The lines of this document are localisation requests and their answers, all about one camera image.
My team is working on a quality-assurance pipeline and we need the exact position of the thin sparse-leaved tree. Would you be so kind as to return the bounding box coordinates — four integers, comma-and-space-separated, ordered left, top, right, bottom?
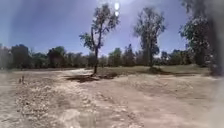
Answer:
78, 3, 121, 76

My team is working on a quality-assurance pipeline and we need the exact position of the grass patch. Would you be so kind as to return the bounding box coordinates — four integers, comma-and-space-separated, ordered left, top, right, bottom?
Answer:
96, 64, 211, 76

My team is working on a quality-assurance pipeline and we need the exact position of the tall feathery tree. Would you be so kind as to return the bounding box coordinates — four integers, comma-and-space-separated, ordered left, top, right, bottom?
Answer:
133, 7, 167, 69

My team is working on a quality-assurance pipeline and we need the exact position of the row of distant trees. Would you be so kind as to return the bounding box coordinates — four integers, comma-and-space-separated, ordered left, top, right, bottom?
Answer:
0, 43, 201, 70

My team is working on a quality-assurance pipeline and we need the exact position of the dark tree at edge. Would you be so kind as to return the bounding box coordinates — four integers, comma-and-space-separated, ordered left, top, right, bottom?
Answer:
178, 0, 224, 77

